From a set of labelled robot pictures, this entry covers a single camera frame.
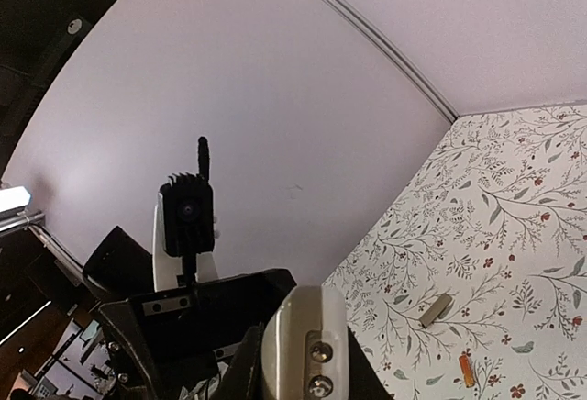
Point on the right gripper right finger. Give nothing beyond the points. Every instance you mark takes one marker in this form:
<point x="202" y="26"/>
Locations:
<point x="364" y="383"/>

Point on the grey white remote control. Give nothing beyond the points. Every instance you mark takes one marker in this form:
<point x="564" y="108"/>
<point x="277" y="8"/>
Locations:
<point x="305" y="347"/>

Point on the orange battery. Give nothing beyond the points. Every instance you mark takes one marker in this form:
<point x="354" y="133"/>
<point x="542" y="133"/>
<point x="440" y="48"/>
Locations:
<point x="466" y="369"/>

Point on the grey remote battery cover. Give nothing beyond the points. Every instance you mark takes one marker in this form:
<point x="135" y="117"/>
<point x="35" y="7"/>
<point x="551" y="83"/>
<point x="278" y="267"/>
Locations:
<point x="435" y="310"/>

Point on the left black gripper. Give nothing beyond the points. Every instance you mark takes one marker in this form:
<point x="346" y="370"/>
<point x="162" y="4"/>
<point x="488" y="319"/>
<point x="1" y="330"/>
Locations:
<point x="162" y="342"/>

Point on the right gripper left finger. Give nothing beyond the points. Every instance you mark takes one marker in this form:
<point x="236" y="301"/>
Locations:
<point x="243" y="378"/>

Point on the floral patterned table mat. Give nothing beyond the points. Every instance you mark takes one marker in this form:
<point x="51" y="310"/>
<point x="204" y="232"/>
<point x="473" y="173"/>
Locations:
<point x="495" y="218"/>

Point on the left aluminium frame post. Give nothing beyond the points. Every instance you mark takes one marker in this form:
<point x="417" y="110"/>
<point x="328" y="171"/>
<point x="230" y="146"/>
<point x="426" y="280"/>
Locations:
<point x="393" y="54"/>

